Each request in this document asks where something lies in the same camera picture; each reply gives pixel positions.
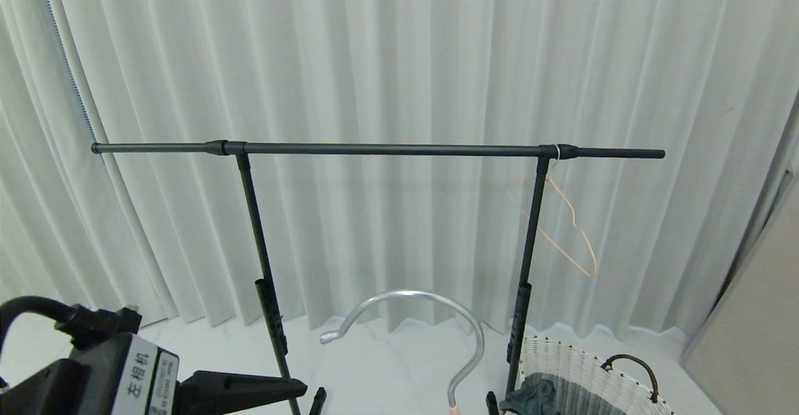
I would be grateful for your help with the pink clothes hanger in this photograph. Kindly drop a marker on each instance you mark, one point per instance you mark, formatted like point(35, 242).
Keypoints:
point(594, 259)
point(409, 294)

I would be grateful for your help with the black clothes rack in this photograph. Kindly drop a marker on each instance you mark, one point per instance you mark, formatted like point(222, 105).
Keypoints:
point(374, 149)

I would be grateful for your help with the white laundry basket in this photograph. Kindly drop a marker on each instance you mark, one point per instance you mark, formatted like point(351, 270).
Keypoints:
point(580, 377)

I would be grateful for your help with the white curtain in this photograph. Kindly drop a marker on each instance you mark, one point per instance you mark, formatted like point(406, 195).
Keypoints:
point(374, 40)

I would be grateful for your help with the dark grey garment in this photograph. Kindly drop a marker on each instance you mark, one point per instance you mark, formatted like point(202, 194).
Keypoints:
point(530, 397)

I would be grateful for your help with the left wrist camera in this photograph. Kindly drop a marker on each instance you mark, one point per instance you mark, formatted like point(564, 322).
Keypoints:
point(106, 377)

